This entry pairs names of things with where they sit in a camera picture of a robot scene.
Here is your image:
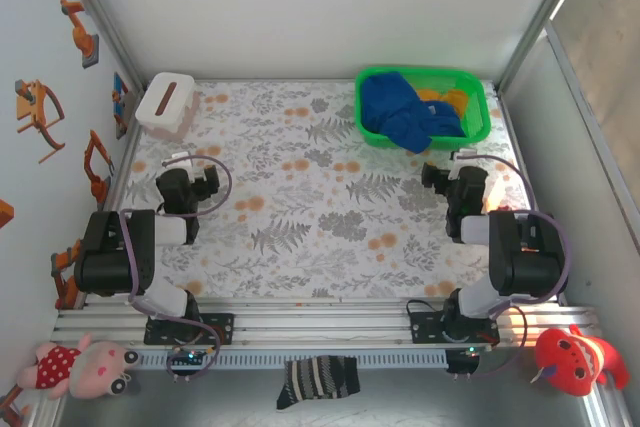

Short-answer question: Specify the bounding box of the blue t-shirt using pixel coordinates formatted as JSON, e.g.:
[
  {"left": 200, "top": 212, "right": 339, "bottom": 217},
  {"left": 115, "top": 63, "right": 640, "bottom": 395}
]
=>
[{"left": 360, "top": 71, "right": 467, "bottom": 154}]

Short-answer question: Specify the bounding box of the green plastic basket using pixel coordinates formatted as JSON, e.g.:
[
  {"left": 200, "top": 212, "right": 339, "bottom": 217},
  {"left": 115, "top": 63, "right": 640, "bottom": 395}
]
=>
[{"left": 354, "top": 65, "right": 492, "bottom": 152}]

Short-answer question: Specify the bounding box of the yellow cloth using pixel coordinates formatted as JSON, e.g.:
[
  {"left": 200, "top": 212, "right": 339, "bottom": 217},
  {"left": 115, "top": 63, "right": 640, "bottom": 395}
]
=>
[{"left": 416, "top": 88, "right": 472, "bottom": 123}]

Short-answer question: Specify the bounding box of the white tissue box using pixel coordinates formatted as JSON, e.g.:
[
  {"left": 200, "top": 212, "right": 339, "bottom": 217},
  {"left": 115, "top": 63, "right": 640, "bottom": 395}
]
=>
[{"left": 134, "top": 71, "right": 201, "bottom": 141}]

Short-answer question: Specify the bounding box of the floral table mat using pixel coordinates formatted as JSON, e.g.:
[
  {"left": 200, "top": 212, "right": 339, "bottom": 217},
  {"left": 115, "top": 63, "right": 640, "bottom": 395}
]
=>
[{"left": 97, "top": 79, "right": 557, "bottom": 301}]

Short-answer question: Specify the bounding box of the orange robot sticker grey plate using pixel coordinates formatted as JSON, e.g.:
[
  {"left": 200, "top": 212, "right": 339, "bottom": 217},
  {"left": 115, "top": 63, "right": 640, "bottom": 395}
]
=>
[{"left": 59, "top": 0, "right": 101, "bottom": 69}]

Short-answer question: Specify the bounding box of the pink pig plush toy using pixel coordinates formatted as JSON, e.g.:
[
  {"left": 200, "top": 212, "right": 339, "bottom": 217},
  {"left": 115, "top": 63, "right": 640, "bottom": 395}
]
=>
[{"left": 18, "top": 332, "right": 142, "bottom": 401}]

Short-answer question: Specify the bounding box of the red dinosaur plush toy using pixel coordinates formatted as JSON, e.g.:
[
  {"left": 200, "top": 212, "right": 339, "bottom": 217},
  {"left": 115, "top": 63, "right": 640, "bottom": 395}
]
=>
[{"left": 530, "top": 324, "right": 631, "bottom": 397}]

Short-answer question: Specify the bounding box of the black striped sock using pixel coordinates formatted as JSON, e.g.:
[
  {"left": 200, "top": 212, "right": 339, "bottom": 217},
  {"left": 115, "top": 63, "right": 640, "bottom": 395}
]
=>
[{"left": 276, "top": 355, "right": 361, "bottom": 412}]

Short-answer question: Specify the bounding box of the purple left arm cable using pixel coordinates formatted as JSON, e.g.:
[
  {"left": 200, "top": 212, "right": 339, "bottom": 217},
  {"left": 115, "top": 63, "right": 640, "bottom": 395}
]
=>
[{"left": 118, "top": 154, "right": 234, "bottom": 383}]

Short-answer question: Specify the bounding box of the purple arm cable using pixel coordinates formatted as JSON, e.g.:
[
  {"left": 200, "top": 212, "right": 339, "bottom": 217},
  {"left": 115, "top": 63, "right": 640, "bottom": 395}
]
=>
[
  {"left": 118, "top": 154, "right": 234, "bottom": 383},
  {"left": 457, "top": 154, "right": 572, "bottom": 381}
]

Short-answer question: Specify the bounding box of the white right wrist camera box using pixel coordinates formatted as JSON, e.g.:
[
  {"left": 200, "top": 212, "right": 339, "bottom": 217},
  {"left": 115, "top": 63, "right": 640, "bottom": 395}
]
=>
[{"left": 451, "top": 148, "right": 477, "bottom": 181}]

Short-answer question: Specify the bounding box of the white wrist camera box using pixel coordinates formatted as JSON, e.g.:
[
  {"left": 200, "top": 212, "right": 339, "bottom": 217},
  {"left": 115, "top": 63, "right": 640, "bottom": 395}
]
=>
[
  {"left": 162, "top": 152, "right": 195, "bottom": 172},
  {"left": 451, "top": 148, "right": 477, "bottom": 181}
]

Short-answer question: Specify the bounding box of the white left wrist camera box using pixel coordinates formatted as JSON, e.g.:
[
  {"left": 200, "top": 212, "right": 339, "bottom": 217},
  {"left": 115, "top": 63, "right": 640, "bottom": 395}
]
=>
[{"left": 162, "top": 152, "right": 195, "bottom": 172}]

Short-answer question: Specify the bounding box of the blue orange machine wall sticker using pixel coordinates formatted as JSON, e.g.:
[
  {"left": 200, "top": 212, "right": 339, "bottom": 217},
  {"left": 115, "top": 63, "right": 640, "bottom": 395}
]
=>
[{"left": 112, "top": 71, "right": 130, "bottom": 141}]

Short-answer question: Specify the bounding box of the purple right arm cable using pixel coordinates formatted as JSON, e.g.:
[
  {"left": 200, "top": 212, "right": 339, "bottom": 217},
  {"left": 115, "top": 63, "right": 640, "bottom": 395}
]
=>
[{"left": 457, "top": 154, "right": 572, "bottom": 381}]

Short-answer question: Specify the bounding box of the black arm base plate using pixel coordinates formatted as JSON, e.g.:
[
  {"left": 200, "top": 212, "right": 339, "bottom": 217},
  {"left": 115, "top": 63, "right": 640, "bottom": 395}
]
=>
[
  {"left": 409, "top": 310, "right": 501, "bottom": 347},
  {"left": 143, "top": 312, "right": 236, "bottom": 347}
]

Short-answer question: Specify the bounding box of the orange claw gripper wall sticker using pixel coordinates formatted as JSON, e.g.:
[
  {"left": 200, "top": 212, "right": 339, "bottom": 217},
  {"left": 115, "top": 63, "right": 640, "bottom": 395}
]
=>
[{"left": 13, "top": 79, "right": 67, "bottom": 164}]

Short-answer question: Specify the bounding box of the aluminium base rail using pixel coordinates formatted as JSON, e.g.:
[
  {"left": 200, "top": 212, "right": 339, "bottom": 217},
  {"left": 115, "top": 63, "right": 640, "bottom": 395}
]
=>
[{"left": 51, "top": 296, "right": 604, "bottom": 348}]

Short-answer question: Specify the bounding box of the aluminium frame post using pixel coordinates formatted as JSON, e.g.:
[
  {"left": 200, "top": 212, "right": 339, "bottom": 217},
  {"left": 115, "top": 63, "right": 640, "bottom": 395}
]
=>
[
  {"left": 497, "top": 0, "right": 600, "bottom": 93},
  {"left": 52, "top": 0, "right": 147, "bottom": 93}
]

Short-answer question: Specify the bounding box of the white slotted cable duct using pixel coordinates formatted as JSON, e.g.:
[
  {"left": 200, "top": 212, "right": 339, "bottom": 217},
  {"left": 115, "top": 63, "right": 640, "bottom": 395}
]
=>
[{"left": 135, "top": 349, "right": 450, "bottom": 372}]

